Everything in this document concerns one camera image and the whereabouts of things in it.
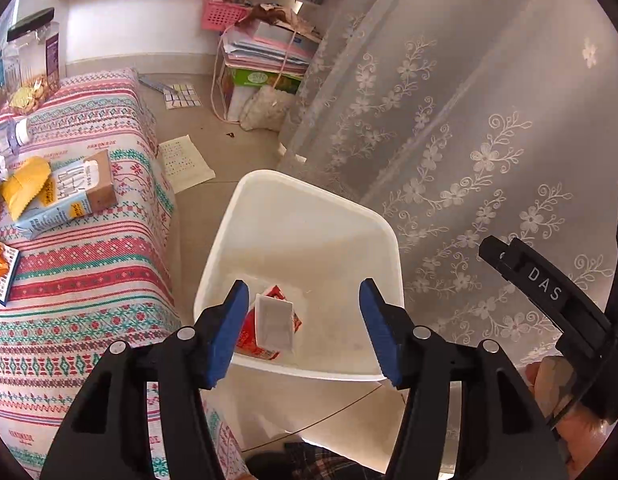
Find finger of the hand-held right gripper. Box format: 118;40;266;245
478;236;514;281

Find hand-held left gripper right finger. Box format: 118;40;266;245
359;278;570;480

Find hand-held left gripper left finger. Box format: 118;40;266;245
39;280;250;480

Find white plastic bin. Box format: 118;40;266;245
193;170;462;478

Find person's right hand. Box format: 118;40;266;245
524;355;606;480

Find red and white carton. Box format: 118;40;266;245
234;285;305;361

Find small white box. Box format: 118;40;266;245
254;294;296;351

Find striped patterned tablecloth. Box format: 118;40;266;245
0;67;250;480

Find person's plaid trousers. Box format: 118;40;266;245
249;441;390;480

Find white lace curtain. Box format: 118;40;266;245
276;0;618;411

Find printed paper sheet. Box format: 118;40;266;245
158;135;216;194

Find blue and white carton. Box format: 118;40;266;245
13;149;119;241

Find blue-edged printed booklet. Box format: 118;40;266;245
0;246;22;307

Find white fuzzy bag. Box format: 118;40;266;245
239;85;296;132

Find colourful sticker sheet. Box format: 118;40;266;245
161;82;202;111

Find yellow snack packet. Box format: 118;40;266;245
0;156;52;222

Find stack of papers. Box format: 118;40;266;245
221;17;322;68

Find clear plastic bottle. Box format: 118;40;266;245
0;117;31;171

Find large pink basket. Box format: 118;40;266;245
203;0;253;32

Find white shelf unit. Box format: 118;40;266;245
52;0;370;66

